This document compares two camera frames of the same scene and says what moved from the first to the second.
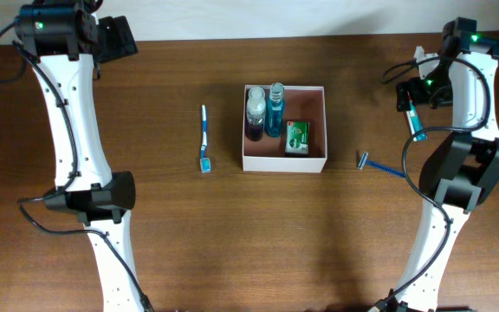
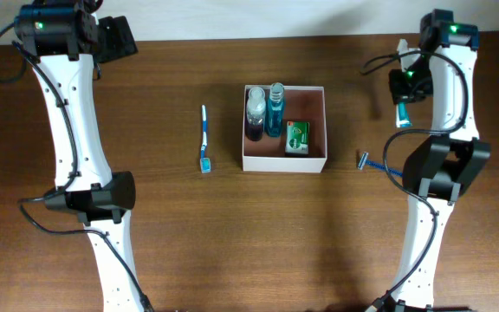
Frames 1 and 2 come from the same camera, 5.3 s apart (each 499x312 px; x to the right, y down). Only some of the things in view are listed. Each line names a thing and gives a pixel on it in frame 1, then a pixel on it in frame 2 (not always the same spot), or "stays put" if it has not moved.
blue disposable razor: [378, 165] stays put
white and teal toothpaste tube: [417, 132] -> [402, 115]
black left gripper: [119, 36] stays put
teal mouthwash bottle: [275, 112] stays put
